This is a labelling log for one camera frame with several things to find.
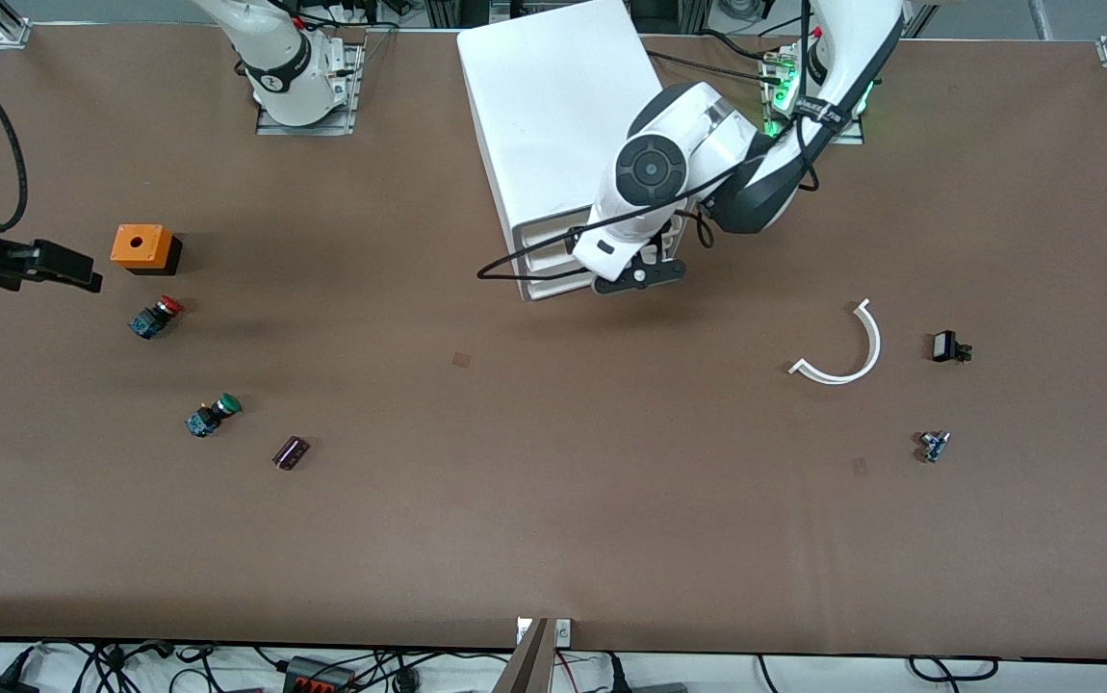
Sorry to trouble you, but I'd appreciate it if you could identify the brown wooden post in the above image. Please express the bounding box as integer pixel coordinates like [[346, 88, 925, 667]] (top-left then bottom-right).
[[491, 618, 552, 693]]

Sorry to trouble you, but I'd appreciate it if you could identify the red push button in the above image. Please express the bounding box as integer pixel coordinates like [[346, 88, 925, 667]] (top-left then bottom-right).
[[127, 295, 185, 340]]

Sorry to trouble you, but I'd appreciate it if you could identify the white curved plastic part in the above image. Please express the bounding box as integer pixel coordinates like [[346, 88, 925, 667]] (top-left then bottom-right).
[[788, 298, 882, 386]]

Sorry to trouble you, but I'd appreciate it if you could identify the green push button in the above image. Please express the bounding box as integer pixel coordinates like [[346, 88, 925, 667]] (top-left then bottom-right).
[[185, 393, 243, 439]]

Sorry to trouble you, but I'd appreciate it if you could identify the black red power strip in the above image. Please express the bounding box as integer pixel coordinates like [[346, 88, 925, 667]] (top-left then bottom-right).
[[282, 656, 358, 693]]

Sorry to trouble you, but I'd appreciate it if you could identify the black looped floor cable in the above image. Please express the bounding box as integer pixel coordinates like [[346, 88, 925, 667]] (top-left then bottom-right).
[[907, 655, 1000, 683]]

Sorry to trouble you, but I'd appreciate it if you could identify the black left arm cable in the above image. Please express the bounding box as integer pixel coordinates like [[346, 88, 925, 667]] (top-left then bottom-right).
[[476, 0, 822, 281]]

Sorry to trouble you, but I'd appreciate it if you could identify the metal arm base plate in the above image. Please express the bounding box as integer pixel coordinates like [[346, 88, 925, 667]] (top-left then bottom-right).
[[762, 48, 866, 146], [255, 40, 365, 137]]

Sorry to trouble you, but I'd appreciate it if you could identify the orange box with hole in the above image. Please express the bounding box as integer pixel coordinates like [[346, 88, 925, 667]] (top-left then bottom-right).
[[110, 224, 183, 276]]

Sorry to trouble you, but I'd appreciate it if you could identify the black table cable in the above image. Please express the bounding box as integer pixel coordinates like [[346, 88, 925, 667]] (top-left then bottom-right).
[[650, 29, 787, 90]]

